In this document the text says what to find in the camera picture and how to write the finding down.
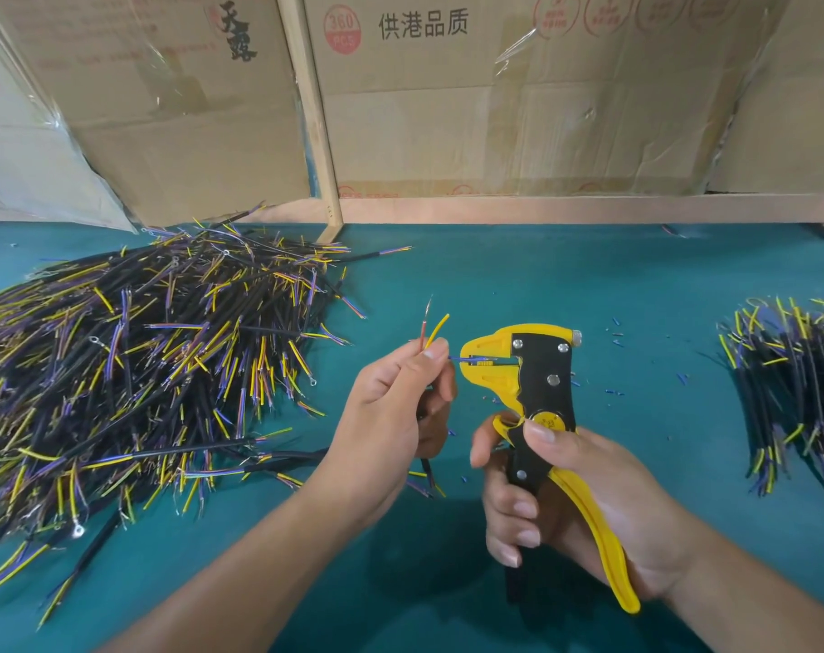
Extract person's left hand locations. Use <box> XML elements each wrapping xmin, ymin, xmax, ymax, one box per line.
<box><xmin>314</xmin><ymin>337</ymin><xmax>458</xmax><ymax>523</ymax></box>

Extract person's right hand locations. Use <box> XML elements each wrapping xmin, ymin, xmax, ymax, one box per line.
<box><xmin>470</xmin><ymin>416</ymin><xmax>700</xmax><ymax>602</ymax></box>

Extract black cable with coloured wires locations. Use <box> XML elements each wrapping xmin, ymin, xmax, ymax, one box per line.
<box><xmin>408</xmin><ymin>297</ymin><xmax>498</xmax><ymax>500</ymax></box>

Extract yellow black wire stripper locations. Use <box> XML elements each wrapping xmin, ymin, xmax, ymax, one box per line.
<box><xmin>459</xmin><ymin>324</ymin><xmax>642</xmax><ymax>615</ymax></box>

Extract person's left forearm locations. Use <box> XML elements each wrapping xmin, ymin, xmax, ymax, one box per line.
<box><xmin>98</xmin><ymin>469</ymin><xmax>385</xmax><ymax>653</ymax></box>

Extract person's right forearm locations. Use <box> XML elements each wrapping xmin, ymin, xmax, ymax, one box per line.
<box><xmin>657</xmin><ymin>523</ymin><xmax>824</xmax><ymax>653</ymax></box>

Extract scattered blue insulation scraps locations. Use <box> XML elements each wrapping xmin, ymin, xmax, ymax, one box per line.
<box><xmin>567</xmin><ymin>317</ymin><xmax>692</xmax><ymax>403</ymax></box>

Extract brown cardboard panel red print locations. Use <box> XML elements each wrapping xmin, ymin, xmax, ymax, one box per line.
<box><xmin>302</xmin><ymin>0</ymin><xmax>794</xmax><ymax>198</ymax></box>

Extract brown cardboard panel black print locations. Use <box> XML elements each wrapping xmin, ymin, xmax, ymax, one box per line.
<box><xmin>0</xmin><ymin>0</ymin><xmax>312</xmax><ymax>229</ymax></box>

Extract plain brown cardboard panel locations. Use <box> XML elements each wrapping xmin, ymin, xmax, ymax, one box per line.
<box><xmin>706</xmin><ymin>0</ymin><xmax>824</xmax><ymax>195</ymax></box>

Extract pale cardboard panel plastic covered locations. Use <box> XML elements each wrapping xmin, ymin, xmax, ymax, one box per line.
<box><xmin>0</xmin><ymin>6</ymin><xmax>138</xmax><ymax>234</ymax></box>

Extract wooden horizontal rail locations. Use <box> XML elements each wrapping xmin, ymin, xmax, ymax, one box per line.
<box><xmin>238</xmin><ymin>192</ymin><xmax>824</xmax><ymax>240</ymax></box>

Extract small pile of black cables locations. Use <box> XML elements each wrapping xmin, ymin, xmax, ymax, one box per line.
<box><xmin>717</xmin><ymin>296</ymin><xmax>824</xmax><ymax>519</ymax></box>

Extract wooden upright post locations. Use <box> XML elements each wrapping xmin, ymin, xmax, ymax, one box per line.
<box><xmin>276</xmin><ymin>0</ymin><xmax>345</xmax><ymax>246</ymax></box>

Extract large pile of black cables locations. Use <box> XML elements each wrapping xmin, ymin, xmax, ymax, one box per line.
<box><xmin>0</xmin><ymin>202</ymin><xmax>414</xmax><ymax>632</ymax></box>

